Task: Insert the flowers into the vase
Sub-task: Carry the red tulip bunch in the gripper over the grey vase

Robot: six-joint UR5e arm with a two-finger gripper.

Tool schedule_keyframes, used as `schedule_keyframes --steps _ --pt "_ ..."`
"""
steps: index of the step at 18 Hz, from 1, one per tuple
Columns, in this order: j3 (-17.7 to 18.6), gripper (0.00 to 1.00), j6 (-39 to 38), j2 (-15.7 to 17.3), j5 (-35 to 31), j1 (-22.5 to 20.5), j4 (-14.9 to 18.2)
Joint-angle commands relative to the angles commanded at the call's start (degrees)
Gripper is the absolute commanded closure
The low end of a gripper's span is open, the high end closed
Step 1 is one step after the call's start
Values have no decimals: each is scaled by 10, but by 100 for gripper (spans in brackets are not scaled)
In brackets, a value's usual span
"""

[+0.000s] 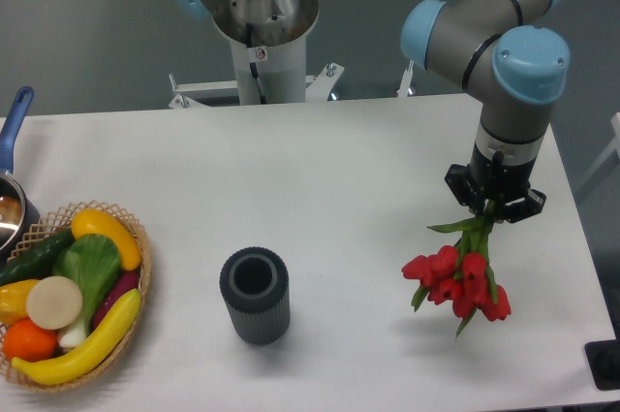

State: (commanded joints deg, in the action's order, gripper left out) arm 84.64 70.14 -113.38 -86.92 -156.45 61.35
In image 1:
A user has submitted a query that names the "black device at edge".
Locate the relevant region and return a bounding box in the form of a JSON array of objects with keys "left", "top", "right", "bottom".
[{"left": 584, "top": 339, "right": 619, "bottom": 391}]

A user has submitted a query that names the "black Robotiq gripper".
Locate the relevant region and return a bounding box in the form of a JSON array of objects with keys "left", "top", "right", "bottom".
[{"left": 445, "top": 145, "right": 546, "bottom": 223}]

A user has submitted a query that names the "red tulip bouquet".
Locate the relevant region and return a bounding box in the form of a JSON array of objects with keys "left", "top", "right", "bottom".
[{"left": 401, "top": 201, "right": 512, "bottom": 333}]

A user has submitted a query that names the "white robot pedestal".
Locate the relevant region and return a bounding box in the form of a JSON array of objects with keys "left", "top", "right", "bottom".
[{"left": 168, "top": 36, "right": 418, "bottom": 111}]

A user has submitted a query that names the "white frame at right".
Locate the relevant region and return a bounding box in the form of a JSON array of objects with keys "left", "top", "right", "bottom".
[{"left": 573, "top": 112, "right": 619, "bottom": 204}]

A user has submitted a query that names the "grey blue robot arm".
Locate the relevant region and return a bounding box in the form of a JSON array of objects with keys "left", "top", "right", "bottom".
[{"left": 174, "top": 0, "right": 571, "bottom": 223}]

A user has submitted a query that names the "blue handled saucepan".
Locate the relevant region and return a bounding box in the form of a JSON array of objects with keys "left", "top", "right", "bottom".
[{"left": 1, "top": 86, "right": 40, "bottom": 265}]

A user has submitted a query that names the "long yellow banana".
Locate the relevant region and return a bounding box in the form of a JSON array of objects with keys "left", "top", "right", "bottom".
[{"left": 11, "top": 289, "right": 141, "bottom": 386}]

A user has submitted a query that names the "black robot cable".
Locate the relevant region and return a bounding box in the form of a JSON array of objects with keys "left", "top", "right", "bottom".
[{"left": 244, "top": 22, "right": 268, "bottom": 105}]

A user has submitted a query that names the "yellow bell pepper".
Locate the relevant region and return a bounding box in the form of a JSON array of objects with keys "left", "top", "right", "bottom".
[{"left": 0, "top": 279, "right": 40, "bottom": 327}]

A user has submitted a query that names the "orange fruit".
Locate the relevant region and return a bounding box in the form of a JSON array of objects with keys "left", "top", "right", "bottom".
[{"left": 2, "top": 319, "right": 57, "bottom": 363}]

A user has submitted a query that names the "green bok choy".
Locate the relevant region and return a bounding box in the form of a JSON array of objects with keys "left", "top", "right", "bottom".
[{"left": 52, "top": 234, "right": 120, "bottom": 352}]

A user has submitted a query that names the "green cucumber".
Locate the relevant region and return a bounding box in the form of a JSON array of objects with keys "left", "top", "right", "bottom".
[{"left": 1, "top": 229, "right": 75, "bottom": 286}]

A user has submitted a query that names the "dark grey ribbed vase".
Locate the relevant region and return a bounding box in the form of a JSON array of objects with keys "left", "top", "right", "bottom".
[{"left": 219, "top": 247, "right": 291, "bottom": 346}]

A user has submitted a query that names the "purple sweet potato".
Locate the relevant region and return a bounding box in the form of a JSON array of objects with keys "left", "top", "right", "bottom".
[{"left": 91, "top": 270, "right": 140, "bottom": 330}]

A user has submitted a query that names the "woven wicker basket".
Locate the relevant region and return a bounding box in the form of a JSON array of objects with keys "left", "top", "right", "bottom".
[{"left": 1, "top": 201, "right": 152, "bottom": 393}]

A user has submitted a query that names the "beige round radish slice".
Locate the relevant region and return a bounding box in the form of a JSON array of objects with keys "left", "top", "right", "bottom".
[{"left": 26, "top": 276, "right": 82, "bottom": 331}]

